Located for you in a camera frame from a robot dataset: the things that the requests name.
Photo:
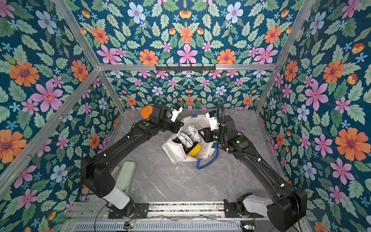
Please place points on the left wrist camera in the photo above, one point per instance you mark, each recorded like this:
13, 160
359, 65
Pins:
176, 109

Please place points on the white canvas bag blue handles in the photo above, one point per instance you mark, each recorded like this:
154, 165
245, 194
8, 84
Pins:
176, 153

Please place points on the aluminium cage frame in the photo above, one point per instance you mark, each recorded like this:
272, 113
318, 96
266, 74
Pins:
45, 63

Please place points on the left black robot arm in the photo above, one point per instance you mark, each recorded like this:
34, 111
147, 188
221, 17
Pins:
96, 172

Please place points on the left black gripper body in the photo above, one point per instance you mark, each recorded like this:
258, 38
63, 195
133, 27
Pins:
167, 125

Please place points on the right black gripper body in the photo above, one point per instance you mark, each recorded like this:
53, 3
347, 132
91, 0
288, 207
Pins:
206, 135

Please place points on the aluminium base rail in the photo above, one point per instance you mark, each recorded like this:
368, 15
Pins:
217, 210

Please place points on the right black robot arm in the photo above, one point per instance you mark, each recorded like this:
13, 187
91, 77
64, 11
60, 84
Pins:
289, 204

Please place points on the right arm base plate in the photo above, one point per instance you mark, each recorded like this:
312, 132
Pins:
239, 210

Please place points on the yellow alarm clock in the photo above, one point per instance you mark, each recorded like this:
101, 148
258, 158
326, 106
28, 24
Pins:
194, 150

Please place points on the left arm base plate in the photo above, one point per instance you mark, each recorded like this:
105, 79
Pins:
132, 210

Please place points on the orange plush toy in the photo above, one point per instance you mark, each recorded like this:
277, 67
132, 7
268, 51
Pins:
146, 112

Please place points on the white black twin-bell alarm clock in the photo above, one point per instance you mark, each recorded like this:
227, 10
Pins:
188, 137

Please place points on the white vented cable duct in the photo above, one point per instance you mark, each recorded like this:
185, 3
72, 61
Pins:
158, 226

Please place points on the black hook rail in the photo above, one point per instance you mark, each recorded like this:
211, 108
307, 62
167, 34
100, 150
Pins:
180, 68

